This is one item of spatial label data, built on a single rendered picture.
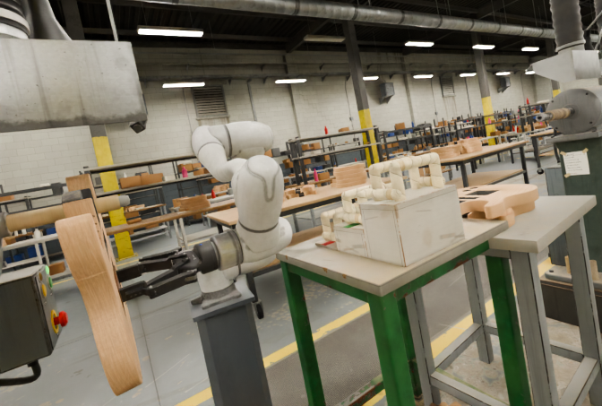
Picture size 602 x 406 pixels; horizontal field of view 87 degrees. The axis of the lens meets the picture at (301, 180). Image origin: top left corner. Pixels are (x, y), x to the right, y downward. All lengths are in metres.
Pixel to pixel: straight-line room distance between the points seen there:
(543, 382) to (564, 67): 1.42
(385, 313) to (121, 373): 0.57
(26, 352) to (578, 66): 2.35
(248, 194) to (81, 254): 0.32
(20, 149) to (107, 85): 11.47
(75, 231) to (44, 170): 11.39
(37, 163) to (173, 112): 4.20
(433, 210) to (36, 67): 0.93
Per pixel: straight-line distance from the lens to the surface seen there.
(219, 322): 1.57
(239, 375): 1.69
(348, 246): 1.08
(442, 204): 1.02
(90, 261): 0.59
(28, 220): 0.78
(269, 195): 0.71
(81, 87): 0.65
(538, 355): 1.39
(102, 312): 0.66
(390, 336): 0.91
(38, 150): 12.03
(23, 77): 0.67
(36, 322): 1.02
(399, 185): 0.90
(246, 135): 1.26
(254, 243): 0.79
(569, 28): 2.27
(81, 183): 0.85
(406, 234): 0.90
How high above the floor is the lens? 1.26
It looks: 3 degrees down
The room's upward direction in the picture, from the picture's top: 11 degrees counter-clockwise
